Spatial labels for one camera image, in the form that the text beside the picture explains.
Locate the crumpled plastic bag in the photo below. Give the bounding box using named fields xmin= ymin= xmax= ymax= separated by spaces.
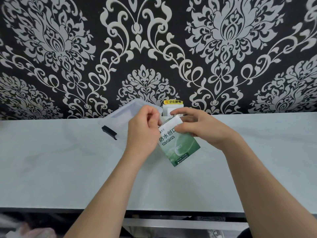
xmin=0 ymin=213 xmax=57 ymax=238

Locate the green white cardboard carton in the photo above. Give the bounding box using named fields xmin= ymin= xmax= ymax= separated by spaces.
xmin=157 ymin=114 xmax=200 ymax=167

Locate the person's left hand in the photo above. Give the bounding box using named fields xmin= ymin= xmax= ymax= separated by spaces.
xmin=125 ymin=105 xmax=161 ymax=160

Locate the person's right forearm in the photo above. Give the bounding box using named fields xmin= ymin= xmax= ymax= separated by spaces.
xmin=222 ymin=136 xmax=317 ymax=238

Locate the person's left forearm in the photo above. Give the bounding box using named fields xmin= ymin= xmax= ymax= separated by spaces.
xmin=63 ymin=148 xmax=150 ymax=238

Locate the person's right hand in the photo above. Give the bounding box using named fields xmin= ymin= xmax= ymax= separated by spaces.
xmin=170 ymin=107 xmax=242 ymax=150

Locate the clear plastic storage box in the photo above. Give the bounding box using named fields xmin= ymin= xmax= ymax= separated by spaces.
xmin=98 ymin=98 xmax=164 ymax=141

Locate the white wall socket yellow label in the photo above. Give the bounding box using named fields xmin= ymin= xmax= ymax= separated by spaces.
xmin=162 ymin=99 xmax=184 ymax=117

